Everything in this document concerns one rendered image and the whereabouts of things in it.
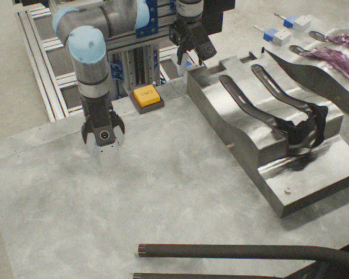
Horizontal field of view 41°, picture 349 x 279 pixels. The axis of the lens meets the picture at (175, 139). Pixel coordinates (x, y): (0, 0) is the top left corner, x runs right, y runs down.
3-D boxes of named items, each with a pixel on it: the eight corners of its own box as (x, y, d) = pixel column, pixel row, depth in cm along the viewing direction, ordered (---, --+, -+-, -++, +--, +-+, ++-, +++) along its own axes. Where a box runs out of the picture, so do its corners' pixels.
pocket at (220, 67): (203, 75, 141) (204, 65, 138) (218, 70, 142) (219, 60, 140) (210, 83, 138) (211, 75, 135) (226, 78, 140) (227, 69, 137)
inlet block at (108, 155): (91, 134, 132) (88, 121, 128) (108, 129, 133) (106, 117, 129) (102, 169, 124) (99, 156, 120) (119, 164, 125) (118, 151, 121)
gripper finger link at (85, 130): (96, 139, 120) (102, 114, 115) (97, 144, 119) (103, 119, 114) (78, 139, 118) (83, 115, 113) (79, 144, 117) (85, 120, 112)
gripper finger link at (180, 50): (184, 61, 141) (191, 35, 136) (188, 64, 140) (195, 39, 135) (172, 63, 138) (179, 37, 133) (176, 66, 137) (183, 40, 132)
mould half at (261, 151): (186, 93, 143) (187, 59, 133) (257, 68, 151) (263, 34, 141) (280, 218, 114) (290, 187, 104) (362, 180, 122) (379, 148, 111)
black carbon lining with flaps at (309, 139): (214, 82, 136) (216, 57, 129) (260, 66, 141) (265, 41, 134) (283, 166, 116) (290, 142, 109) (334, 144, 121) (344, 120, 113)
